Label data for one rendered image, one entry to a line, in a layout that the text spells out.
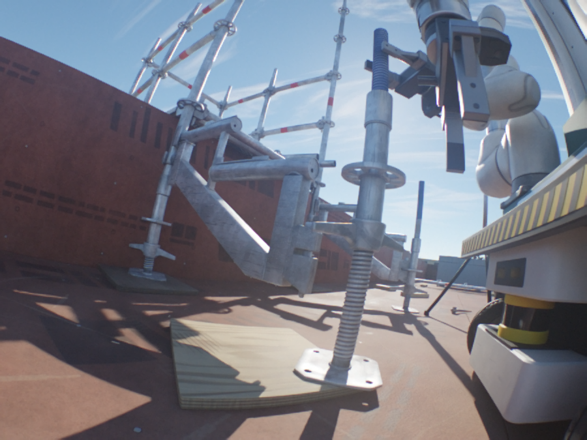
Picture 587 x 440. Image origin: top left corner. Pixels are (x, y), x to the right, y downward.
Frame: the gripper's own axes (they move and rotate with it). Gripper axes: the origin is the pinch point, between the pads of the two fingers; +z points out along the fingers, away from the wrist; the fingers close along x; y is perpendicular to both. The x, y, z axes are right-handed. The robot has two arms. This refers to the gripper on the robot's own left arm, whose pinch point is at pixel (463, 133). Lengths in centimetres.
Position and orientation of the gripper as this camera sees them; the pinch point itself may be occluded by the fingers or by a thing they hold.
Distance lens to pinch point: 32.4
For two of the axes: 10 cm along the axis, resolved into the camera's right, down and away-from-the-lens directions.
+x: -4.1, -1.9, -8.9
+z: -1.8, 9.8, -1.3
